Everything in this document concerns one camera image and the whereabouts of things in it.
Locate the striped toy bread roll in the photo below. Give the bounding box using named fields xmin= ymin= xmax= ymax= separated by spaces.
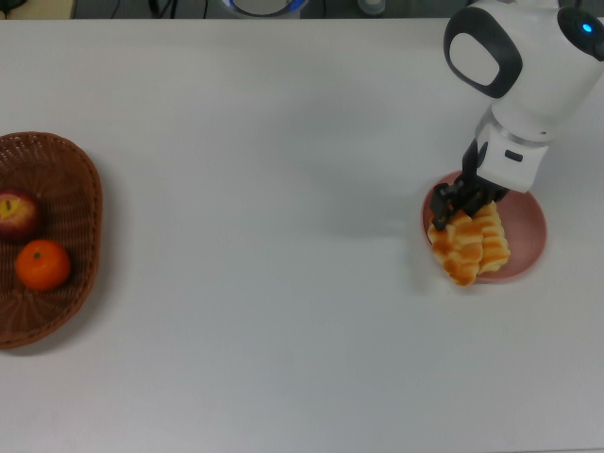
xmin=474 ymin=202 xmax=512 ymax=274

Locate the pink plate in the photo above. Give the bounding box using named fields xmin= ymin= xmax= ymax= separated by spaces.
xmin=421 ymin=170 xmax=548 ymax=284

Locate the brown woven basket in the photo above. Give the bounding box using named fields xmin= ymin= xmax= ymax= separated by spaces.
xmin=0 ymin=130 xmax=104 ymax=350

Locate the red toy apple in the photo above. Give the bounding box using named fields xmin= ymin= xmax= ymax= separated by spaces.
xmin=0 ymin=189 xmax=40 ymax=243

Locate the pale translucent cup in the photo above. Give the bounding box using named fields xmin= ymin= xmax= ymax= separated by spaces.
xmin=357 ymin=0 xmax=389 ymax=18

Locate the white round base blue ring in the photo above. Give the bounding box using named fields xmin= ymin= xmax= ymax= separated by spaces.
xmin=221 ymin=0 xmax=312 ymax=19

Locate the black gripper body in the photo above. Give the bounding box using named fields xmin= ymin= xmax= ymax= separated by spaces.
xmin=460 ymin=139 xmax=502 ymax=200

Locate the orange toy mandarin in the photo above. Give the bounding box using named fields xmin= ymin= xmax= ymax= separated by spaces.
xmin=15 ymin=239 xmax=72 ymax=292

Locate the braided golden toy bread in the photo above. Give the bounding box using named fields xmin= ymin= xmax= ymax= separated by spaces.
xmin=427 ymin=210 xmax=487 ymax=288

